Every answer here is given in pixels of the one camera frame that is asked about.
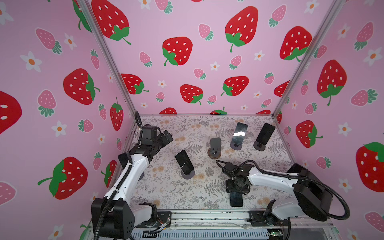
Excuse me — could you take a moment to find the black phone wood stand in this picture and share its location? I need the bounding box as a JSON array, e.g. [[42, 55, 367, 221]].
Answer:
[[230, 192, 244, 208]]

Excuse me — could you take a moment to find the grey stand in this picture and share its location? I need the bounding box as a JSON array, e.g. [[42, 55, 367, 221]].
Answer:
[[230, 142, 243, 151], [181, 170, 195, 180]]

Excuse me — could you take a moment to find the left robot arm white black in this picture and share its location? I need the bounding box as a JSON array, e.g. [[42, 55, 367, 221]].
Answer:
[[91, 126, 173, 240]]

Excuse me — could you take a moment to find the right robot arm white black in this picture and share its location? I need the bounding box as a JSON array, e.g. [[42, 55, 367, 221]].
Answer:
[[222, 162, 333, 222]]

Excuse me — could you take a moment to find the grey stand under reflective phone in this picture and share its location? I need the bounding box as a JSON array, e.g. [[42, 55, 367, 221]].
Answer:
[[230, 142, 243, 151]]

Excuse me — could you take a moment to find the dark stand far right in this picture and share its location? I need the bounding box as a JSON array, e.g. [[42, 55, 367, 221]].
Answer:
[[253, 141, 266, 152]]

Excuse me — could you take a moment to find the reflective phone blue edge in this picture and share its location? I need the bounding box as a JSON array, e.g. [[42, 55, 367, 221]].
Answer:
[[232, 122, 248, 145]]

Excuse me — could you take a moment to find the white vent grille strip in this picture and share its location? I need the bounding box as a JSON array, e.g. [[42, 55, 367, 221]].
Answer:
[[131, 229, 270, 240]]

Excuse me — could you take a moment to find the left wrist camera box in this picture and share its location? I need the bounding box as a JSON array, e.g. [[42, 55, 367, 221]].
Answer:
[[141, 125, 159, 141]]

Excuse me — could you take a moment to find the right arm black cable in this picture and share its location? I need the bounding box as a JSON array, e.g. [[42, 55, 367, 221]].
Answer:
[[215, 159, 351, 221]]

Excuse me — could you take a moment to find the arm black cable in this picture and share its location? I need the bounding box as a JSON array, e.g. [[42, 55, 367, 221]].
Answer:
[[215, 159, 351, 221], [92, 110, 145, 240]]

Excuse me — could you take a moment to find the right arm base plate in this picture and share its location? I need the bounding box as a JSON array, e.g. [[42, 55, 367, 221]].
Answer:
[[247, 211, 290, 227]]

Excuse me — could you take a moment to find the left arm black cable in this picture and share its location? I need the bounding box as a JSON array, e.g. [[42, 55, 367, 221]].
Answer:
[[92, 110, 145, 240]]

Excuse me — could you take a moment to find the aluminium front rail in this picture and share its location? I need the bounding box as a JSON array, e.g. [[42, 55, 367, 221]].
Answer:
[[88, 208, 334, 231]]

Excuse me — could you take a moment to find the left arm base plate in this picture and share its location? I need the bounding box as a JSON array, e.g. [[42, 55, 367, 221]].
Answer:
[[136, 211, 172, 229]]

